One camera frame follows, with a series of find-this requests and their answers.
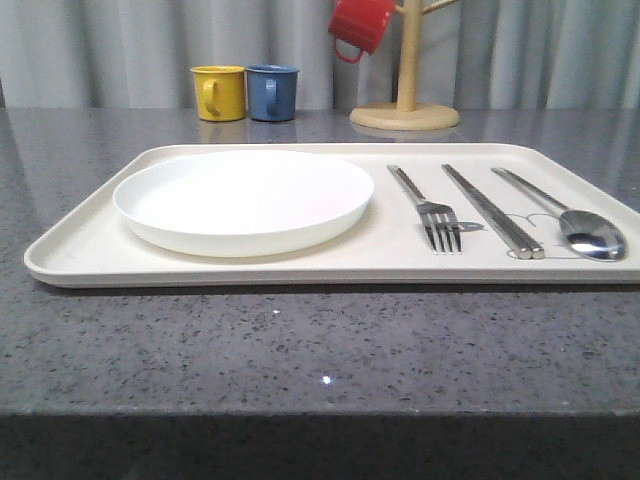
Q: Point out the wooden mug tree stand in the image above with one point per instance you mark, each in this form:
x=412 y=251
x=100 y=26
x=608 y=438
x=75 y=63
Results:
x=407 y=114

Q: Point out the silver metal fork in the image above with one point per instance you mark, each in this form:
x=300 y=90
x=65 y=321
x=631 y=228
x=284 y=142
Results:
x=439 y=221

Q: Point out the cream rabbit serving tray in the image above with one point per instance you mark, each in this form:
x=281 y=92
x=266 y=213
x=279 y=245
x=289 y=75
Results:
x=92 y=247

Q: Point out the yellow mug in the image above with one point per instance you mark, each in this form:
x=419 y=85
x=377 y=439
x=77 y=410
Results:
x=220 y=92

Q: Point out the white round plate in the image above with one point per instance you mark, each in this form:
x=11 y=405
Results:
x=244 y=203

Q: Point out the red mug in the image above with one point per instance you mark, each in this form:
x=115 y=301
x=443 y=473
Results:
x=361 y=24

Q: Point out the silver metal spoon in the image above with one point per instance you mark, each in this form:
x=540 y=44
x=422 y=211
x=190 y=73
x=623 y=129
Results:
x=586 y=233

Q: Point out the blue mug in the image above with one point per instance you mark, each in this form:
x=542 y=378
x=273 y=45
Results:
x=272 y=92

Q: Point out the silver metal chopstick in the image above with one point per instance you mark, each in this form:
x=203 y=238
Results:
x=487 y=215
x=500 y=212

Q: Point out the grey curtain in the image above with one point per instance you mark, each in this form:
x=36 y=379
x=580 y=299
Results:
x=473 y=55

